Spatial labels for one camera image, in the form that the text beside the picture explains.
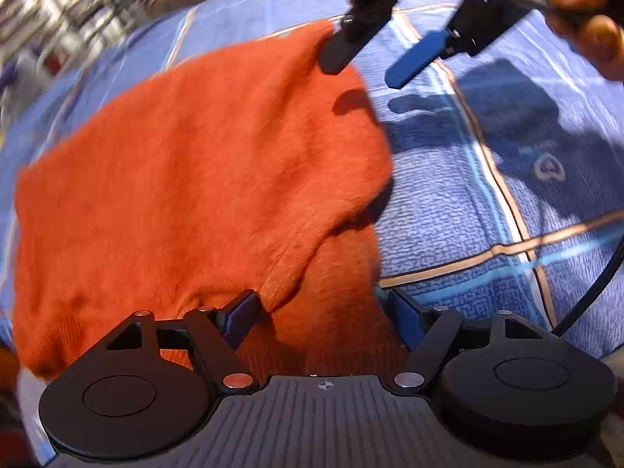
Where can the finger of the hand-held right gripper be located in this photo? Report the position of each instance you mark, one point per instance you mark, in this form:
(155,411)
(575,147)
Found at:
(417,61)
(348,41)

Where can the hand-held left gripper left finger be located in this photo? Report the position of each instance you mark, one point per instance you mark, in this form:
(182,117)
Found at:
(241,314)

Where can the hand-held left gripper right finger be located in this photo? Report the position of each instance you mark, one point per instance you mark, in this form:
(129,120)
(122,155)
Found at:
(404,312)

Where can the orange knit sweater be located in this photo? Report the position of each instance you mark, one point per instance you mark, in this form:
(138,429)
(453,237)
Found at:
(195,180)

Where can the person's right hand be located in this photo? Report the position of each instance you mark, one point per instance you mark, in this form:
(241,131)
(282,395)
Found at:
(599,14)

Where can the blue plaid blanket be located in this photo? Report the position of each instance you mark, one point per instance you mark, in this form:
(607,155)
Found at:
(487,195)

